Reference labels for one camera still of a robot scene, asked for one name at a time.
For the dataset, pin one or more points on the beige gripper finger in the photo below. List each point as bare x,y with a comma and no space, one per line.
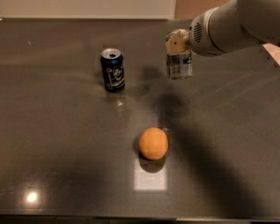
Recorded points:
177,41

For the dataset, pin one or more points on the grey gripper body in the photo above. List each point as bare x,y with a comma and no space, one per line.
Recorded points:
200,36

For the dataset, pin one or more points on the silver green 7up can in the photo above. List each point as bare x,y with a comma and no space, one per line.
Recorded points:
179,66

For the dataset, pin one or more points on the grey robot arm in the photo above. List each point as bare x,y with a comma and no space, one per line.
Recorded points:
238,24

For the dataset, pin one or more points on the blue pepsi can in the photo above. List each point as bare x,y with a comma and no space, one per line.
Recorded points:
113,69

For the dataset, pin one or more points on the orange fruit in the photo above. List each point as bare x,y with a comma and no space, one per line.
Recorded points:
153,143

